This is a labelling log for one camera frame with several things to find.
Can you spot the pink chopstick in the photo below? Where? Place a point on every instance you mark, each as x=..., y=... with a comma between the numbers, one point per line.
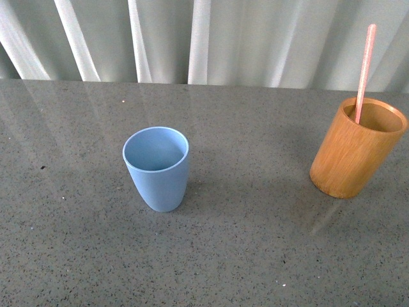
x=366, y=61

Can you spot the blue plastic cup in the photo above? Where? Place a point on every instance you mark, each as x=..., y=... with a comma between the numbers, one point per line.
x=157, y=159

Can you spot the bamboo chopstick holder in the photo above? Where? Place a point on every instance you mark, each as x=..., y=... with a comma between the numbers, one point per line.
x=351, y=152

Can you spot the white pleated curtain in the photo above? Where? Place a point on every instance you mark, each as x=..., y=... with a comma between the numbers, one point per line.
x=287, y=44

